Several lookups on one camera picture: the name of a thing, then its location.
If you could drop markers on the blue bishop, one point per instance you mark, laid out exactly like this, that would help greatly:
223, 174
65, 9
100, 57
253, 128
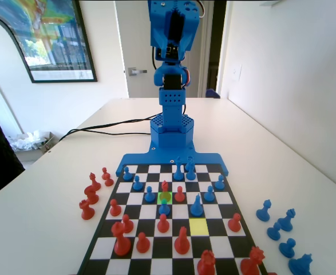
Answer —
196, 207

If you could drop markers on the red chess pawn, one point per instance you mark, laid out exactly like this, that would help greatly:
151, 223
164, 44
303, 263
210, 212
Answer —
235, 224
114, 210
179, 196
163, 226
107, 180
142, 245
127, 226

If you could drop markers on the blue crowned chess piece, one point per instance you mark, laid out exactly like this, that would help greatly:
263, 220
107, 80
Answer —
189, 161
300, 265
285, 223

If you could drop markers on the tall blue chess piece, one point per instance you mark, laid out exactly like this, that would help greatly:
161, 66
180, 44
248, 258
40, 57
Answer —
178, 172

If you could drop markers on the blue object behind table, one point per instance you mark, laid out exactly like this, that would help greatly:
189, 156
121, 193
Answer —
212, 93

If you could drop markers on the black and white chessboard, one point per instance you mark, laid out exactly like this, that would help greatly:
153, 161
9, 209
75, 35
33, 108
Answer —
144, 213

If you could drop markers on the white door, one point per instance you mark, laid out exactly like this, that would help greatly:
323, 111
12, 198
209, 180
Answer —
133, 37

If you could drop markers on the box of clear plastic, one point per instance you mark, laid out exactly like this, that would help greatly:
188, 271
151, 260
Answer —
30, 140

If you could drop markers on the black framed colourful poster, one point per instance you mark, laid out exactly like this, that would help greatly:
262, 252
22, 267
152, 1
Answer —
61, 34

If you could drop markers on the blue base plate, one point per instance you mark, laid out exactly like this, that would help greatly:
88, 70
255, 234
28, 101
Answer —
139, 159

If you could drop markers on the white wall switch plate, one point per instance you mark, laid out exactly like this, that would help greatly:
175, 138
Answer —
237, 73

